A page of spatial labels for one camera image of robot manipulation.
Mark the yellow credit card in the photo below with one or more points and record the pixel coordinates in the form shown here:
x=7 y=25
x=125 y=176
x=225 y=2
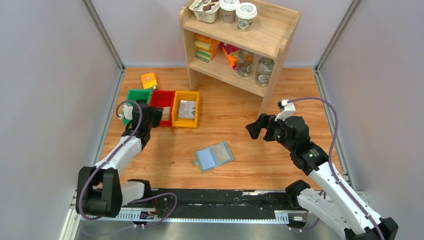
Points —
x=166 y=113

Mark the right clear glass bottle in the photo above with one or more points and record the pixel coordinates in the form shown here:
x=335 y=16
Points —
x=264 y=70

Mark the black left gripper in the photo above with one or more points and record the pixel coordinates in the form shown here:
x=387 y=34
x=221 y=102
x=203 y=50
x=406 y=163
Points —
x=156 y=116

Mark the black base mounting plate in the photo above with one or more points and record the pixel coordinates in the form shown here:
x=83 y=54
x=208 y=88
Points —
x=228 y=202

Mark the left coffee cup white lid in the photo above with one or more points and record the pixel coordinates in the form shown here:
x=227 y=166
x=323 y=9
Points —
x=228 y=10

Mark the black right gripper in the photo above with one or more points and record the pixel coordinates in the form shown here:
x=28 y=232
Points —
x=270 y=128

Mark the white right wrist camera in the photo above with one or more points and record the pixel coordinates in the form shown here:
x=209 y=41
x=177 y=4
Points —
x=286 y=109

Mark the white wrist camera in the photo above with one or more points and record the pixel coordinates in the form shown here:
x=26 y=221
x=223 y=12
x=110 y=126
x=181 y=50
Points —
x=286 y=109
x=127 y=112

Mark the white packet in yellow bin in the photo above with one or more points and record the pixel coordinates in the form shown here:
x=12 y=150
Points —
x=187 y=109

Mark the right coffee cup white lid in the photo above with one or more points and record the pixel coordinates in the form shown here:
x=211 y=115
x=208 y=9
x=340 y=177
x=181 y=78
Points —
x=246 y=12

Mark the coffee cup white lid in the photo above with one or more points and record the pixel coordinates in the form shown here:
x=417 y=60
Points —
x=228 y=10
x=246 y=12

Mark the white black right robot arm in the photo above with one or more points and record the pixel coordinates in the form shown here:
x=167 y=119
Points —
x=348 y=215

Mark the yellow plastic bin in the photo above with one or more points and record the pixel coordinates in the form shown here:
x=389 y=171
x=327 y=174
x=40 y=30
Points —
x=185 y=95

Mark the orange red snack box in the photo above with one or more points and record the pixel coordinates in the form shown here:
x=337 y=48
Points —
x=231 y=54

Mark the aluminium frame rail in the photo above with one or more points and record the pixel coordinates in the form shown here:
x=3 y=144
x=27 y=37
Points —
x=218 y=205

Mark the wooden shelf unit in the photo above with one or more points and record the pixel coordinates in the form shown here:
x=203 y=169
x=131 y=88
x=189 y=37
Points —
x=271 y=36

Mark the red plastic bin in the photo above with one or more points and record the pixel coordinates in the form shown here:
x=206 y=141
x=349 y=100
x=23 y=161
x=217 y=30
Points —
x=163 y=98

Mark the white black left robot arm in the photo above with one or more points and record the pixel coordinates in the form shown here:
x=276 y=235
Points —
x=99 y=191

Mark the clear glass bottle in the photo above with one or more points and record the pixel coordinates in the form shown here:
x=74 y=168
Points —
x=244 y=62
x=264 y=70

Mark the teal card holder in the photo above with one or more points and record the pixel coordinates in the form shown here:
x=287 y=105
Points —
x=205 y=158

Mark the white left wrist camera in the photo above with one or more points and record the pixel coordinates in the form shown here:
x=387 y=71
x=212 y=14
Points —
x=127 y=112

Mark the green plastic bin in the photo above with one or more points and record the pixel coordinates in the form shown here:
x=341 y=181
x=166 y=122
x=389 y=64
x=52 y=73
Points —
x=139 y=95

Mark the left clear glass bottle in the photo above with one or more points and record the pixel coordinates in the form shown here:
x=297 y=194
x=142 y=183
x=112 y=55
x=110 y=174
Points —
x=244 y=62

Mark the stack of sponges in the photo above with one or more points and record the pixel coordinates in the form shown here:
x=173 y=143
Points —
x=207 y=47

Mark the orange yellow snack box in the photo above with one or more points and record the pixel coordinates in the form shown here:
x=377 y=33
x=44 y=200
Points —
x=149 y=81

